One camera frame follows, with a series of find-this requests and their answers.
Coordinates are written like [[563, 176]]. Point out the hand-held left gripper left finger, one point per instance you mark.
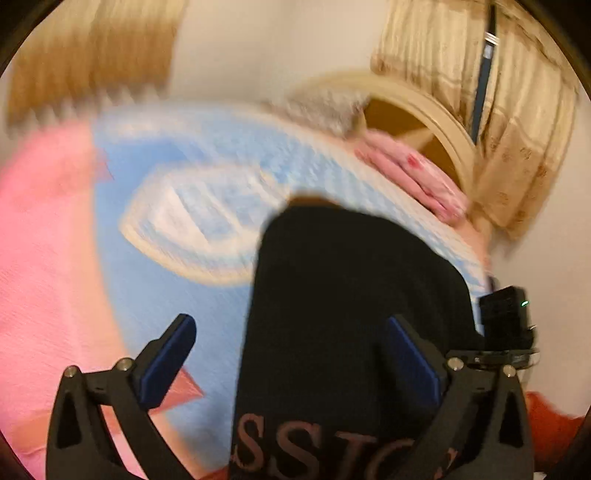
[[167, 359]]

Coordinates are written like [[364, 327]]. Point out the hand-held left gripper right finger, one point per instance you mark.
[[414, 364]]

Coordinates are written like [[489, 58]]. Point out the black garment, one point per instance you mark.
[[341, 295]]

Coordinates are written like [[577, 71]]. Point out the blue patterned bedsheet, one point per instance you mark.
[[194, 258]]

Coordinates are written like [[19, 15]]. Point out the red cloth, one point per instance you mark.
[[551, 429]]

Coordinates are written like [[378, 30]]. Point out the pink blanket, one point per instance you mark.
[[46, 258]]

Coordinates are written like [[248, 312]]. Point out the pink folded cloth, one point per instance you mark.
[[422, 177]]

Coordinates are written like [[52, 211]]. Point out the beige patterned curtain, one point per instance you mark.
[[531, 120], [92, 50]]

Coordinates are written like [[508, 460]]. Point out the beige wooden headboard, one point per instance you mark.
[[434, 115]]

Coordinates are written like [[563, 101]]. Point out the grey patterned pillow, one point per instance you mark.
[[323, 108]]

